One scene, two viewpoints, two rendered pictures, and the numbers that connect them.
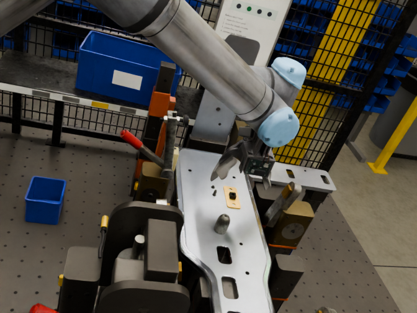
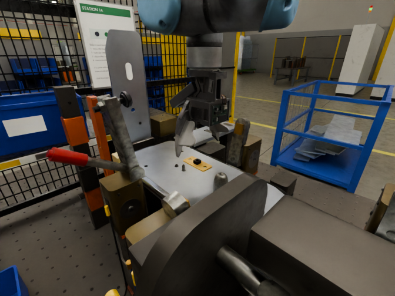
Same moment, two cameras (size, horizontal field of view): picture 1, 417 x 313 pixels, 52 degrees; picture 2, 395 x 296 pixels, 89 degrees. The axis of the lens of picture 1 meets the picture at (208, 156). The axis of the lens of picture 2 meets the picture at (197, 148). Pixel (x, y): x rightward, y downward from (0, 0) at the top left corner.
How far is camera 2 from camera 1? 0.63 m
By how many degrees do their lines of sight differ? 25
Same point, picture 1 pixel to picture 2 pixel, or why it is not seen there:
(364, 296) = not seen: hidden behind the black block
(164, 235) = (332, 236)
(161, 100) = (76, 125)
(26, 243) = not seen: outside the picture
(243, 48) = (127, 42)
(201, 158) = (145, 153)
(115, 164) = (64, 214)
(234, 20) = (100, 47)
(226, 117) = (142, 114)
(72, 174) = (23, 251)
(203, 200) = (181, 179)
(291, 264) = (285, 178)
